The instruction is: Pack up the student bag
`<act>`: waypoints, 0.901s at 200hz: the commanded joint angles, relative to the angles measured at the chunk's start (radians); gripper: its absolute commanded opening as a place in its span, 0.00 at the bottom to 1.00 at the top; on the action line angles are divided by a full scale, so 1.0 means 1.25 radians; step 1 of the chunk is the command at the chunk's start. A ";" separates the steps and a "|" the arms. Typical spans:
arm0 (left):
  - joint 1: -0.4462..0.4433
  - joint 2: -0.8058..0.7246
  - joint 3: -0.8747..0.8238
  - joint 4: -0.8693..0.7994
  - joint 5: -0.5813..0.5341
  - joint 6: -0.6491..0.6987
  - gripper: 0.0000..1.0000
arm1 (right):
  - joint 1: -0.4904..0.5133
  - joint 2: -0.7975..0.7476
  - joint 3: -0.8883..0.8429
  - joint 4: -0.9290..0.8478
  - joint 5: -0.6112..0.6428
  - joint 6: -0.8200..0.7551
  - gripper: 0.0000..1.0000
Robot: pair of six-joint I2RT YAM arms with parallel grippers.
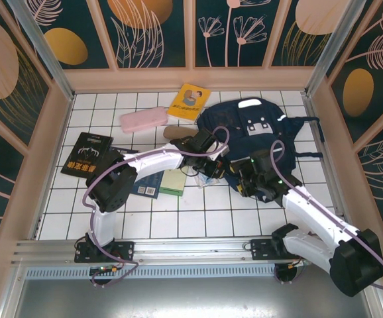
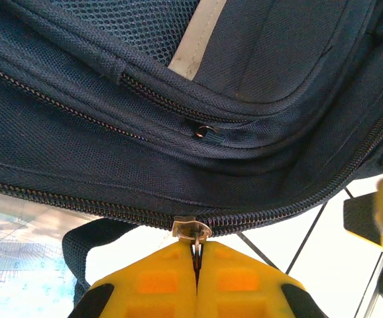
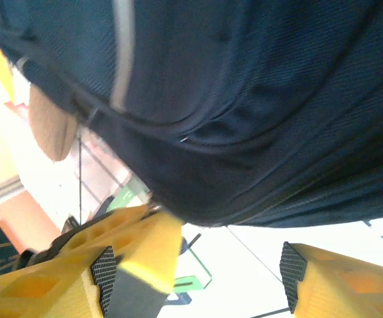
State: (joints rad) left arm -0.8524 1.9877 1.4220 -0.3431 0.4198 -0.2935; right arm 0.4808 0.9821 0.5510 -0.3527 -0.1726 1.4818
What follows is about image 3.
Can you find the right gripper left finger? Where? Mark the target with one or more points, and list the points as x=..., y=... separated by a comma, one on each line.
x=39, y=295

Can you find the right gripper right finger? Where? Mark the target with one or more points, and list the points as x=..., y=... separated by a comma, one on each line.
x=344, y=288

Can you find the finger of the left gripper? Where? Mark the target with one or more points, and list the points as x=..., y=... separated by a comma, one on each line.
x=88, y=238
x=155, y=251

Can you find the green notebook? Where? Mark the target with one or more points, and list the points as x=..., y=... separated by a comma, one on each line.
x=191, y=278

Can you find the tan glasses case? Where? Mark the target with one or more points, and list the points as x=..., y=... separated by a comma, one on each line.
x=52, y=126

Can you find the navy blue backpack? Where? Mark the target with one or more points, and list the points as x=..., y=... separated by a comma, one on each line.
x=244, y=99

